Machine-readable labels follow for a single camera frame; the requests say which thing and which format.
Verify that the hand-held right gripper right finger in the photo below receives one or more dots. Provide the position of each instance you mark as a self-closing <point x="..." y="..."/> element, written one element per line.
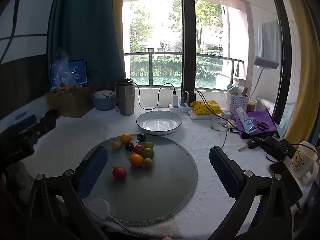
<point x="223" y="171"/>

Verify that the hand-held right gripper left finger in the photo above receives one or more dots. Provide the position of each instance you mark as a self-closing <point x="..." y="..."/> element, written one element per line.
<point x="93" y="170"/>

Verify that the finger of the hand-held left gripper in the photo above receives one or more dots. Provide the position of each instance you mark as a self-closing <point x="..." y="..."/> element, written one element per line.
<point x="40" y="131"/>

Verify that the red tomato with stem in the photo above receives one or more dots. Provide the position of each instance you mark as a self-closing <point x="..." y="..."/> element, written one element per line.
<point x="119" y="172"/>

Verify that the small yellow plum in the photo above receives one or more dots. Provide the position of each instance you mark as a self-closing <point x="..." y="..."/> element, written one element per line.
<point x="148" y="163"/>
<point x="116" y="145"/>

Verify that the dark purple plum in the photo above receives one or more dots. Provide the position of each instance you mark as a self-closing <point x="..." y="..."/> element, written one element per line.
<point x="141" y="137"/>
<point x="129" y="146"/>

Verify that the orange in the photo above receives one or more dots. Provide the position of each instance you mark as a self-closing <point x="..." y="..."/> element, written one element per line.
<point x="136" y="160"/>
<point x="125" y="138"/>

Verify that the red cherry tomato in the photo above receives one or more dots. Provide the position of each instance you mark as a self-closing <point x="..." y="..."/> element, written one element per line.
<point x="138" y="149"/>

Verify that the green apple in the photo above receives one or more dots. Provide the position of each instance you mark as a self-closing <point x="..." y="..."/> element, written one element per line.
<point x="147" y="153"/>

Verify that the green lime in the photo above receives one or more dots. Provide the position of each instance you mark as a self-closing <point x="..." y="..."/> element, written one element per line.
<point x="149" y="144"/>

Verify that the white plate with dark rim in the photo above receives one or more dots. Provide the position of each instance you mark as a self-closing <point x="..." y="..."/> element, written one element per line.
<point x="160" y="123"/>

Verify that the black round disc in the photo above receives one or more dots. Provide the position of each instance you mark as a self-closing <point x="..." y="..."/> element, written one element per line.
<point x="51" y="114"/>

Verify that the blue and white tissue pack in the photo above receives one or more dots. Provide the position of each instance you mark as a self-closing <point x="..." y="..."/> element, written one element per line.
<point x="22" y="117"/>

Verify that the white textured tablecloth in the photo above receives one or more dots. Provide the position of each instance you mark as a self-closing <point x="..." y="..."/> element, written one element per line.
<point x="62" y="142"/>

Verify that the car key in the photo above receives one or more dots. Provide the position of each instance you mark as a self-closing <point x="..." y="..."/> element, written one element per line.
<point x="253" y="144"/>

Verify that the brown box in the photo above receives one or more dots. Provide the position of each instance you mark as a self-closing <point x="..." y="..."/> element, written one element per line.
<point x="72" y="105"/>

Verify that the white tube with blue label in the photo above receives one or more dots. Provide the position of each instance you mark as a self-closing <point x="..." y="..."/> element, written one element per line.
<point x="246" y="122"/>

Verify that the clear blue plastic bag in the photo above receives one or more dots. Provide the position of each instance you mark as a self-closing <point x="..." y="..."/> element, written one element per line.
<point x="62" y="80"/>

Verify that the black power bank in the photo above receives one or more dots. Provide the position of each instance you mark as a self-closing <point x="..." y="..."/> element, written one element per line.
<point x="275" y="147"/>

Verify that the black scissors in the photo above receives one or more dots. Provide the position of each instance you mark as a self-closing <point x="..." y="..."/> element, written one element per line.
<point x="262" y="125"/>

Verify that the blue bowl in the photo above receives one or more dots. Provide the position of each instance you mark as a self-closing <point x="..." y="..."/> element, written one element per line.
<point x="102" y="105"/>

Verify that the yellow plastic bag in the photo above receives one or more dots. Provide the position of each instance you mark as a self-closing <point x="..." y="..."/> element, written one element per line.
<point x="207" y="107"/>

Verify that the grey round mat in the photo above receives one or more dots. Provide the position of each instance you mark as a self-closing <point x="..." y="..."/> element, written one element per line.
<point x="160" y="192"/>

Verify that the purple cloth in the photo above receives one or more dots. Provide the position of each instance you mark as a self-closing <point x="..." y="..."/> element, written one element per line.
<point x="265" y="117"/>

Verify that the white plastic basket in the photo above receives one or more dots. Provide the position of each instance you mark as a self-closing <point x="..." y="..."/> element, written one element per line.
<point x="236" y="103"/>

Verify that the tablet with lit screen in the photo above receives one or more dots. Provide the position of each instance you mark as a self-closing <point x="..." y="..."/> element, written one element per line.
<point x="78" y="72"/>

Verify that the yellow bottle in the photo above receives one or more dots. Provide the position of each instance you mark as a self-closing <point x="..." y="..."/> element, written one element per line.
<point x="252" y="105"/>

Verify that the white inner bowl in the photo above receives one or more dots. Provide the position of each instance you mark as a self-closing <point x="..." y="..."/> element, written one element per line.
<point x="103" y="94"/>

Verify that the black phone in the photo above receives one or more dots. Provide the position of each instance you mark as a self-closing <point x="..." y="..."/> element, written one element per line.
<point x="296" y="192"/>

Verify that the white power strip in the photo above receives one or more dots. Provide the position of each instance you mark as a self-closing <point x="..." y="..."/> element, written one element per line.
<point x="180" y="109"/>

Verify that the white mug with bear print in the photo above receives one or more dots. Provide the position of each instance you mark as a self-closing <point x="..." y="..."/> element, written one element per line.
<point x="301" y="162"/>

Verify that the stainless steel tumbler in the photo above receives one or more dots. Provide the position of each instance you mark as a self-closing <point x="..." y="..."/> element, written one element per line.
<point x="125" y="97"/>

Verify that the black charger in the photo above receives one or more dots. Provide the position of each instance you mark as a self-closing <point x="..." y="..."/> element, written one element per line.
<point x="191" y="97"/>

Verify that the teal curtain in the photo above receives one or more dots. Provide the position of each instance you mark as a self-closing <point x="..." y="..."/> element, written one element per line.
<point x="82" y="30"/>

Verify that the white desk lamp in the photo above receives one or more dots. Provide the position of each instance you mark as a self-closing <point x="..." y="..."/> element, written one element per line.
<point x="266" y="63"/>

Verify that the yellow curtain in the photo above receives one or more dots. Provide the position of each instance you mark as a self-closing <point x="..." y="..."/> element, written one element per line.
<point x="116" y="17"/>
<point x="302" y="80"/>

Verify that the balcony railing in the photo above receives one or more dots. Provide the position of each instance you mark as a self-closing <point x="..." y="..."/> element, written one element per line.
<point x="162" y="53"/>

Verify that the light blue hanging towel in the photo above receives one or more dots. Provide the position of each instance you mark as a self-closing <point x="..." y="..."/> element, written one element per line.
<point x="268" y="40"/>

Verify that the black window post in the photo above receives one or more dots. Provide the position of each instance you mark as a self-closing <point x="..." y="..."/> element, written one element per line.
<point x="187" y="42"/>

